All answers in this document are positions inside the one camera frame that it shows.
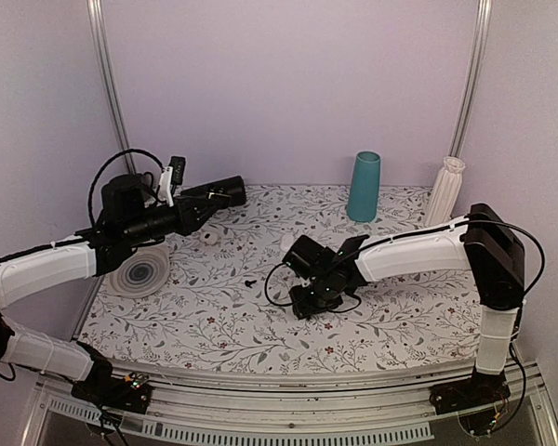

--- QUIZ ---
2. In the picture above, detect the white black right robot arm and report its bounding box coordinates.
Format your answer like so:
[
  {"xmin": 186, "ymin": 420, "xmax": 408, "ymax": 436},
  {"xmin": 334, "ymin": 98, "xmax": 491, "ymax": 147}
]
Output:
[{"xmin": 282, "ymin": 203, "xmax": 525, "ymax": 405}]

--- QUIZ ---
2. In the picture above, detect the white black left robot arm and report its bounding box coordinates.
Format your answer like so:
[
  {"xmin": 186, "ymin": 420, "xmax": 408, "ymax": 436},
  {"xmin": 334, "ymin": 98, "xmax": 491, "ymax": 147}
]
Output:
[{"xmin": 0, "ymin": 168, "xmax": 246, "ymax": 403}]

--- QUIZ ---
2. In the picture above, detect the white open earbud case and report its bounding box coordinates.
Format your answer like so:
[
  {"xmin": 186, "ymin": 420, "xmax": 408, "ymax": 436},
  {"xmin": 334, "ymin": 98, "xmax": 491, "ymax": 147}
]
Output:
[{"xmin": 199, "ymin": 230, "xmax": 219, "ymax": 245}]

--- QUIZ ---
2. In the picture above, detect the black cylinder speaker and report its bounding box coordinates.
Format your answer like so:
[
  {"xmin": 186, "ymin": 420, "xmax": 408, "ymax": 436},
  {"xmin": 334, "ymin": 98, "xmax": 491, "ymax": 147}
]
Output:
[{"xmin": 206, "ymin": 176, "xmax": 246, "ymax": 208}]

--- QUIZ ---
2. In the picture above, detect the white spiral plate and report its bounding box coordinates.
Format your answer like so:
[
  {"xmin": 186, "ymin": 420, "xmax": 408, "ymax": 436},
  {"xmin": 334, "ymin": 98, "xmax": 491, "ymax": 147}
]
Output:
[{"xmin": 104, "ymin": 245, "xmax": 170, "ymax": 299}]

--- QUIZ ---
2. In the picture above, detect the teal tall vase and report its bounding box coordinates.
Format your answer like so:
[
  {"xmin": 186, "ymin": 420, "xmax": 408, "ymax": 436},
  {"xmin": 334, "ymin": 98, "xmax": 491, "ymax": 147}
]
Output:
[{"xmin": 346, "ymin": 151, "xmax": 381, "ymax": 222}]

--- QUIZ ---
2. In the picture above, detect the white ribbed vase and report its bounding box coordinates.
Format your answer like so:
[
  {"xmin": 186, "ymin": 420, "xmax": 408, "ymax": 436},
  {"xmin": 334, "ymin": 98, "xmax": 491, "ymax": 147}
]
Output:
[{"xmin": 424, "ymin": 156, "xmax": 466, "ymax": 227}]

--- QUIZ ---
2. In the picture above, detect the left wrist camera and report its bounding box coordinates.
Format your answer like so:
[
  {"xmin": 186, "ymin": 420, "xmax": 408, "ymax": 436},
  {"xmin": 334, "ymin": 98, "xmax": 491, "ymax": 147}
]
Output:
[{"xmin": 157, "ymin": 156, "xmax": 186, "ymax": 206}]

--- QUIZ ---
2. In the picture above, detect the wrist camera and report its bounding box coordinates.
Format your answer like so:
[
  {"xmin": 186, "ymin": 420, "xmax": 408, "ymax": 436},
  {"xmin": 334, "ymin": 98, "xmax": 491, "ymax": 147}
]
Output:
[
  {"xmin": 282, "ymin": 235, "xmax": 336, "ymax": 279},
  {"xmin": 157, "ymin": 156, "xmax": 186, "ymax": 206}
]

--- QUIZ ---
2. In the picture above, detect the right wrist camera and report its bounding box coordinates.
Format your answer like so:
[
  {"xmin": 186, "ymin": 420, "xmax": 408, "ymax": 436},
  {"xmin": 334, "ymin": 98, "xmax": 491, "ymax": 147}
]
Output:
[{"xmin": 282, "ymin": 235, "xmax": 336, "ymax": 279}]

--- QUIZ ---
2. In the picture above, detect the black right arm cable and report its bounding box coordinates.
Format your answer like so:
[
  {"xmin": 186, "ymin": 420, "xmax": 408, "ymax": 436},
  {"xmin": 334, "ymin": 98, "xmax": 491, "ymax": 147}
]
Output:
[{"xmin": 263, "ymin": 262, "xmax": 360, "ymax": 313}]

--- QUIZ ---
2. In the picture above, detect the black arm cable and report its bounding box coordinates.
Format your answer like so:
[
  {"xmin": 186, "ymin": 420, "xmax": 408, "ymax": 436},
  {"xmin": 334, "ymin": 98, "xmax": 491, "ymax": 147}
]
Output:
[
  {"xmin": 86, "ymin": 148, "xmax": 165, "ymax": 227},
  {"xmin": 263, "ymin": 262, "xmax": 360, "ymax": 313}
]

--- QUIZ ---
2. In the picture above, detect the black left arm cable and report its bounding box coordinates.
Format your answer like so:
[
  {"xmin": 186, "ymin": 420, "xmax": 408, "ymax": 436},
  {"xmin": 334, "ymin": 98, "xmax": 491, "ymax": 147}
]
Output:
[{"xmin": 86, "ymin": 148, "xmax": 165, "ymax": 227}]

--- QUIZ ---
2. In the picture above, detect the aluminium front rail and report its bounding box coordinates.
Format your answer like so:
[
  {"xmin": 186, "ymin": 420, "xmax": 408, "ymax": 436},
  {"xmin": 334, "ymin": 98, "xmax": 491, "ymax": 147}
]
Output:
[{"xmin": 21, "ymin": 361, "xmax": 558, "ymax": 445}]

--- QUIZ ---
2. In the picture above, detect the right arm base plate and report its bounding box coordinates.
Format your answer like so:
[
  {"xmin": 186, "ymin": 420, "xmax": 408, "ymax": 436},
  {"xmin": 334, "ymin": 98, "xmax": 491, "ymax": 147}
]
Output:
[{"xmin": 429, "ymin": 375, "xmax": 511, "ymax": 414}]

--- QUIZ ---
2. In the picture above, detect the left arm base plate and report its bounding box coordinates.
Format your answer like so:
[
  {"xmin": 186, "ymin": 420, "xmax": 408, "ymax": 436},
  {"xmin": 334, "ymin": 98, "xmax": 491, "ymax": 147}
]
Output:
[{"xmin": 71, "ymin": 372, "xmax": 153, "ymax": 414}]

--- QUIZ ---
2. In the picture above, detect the left aluminium frame post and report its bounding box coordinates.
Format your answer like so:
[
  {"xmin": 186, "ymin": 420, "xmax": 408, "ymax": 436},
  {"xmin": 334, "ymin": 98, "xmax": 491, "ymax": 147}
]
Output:
[{"xmin": 86, "ymin": 0, "xmax": 130, "ymax": 151}]

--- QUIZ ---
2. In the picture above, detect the aluminium frame post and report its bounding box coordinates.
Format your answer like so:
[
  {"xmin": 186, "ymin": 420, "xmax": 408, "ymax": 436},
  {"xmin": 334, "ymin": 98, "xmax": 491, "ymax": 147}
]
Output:
[
  {"xmin": 448, "ymin": 0, "xmax": 493, "ymax": 158},
  {"xmin": 86, "ymin": 0, "xmax": 130, "ymax": 151}
]

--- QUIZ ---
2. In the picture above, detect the right aluminium frame post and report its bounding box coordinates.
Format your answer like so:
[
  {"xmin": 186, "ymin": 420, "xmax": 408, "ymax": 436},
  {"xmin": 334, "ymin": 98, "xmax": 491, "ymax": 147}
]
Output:
[{"xmin": 448, "ymin": 0, "xmax": 493, "ymax": 158}]

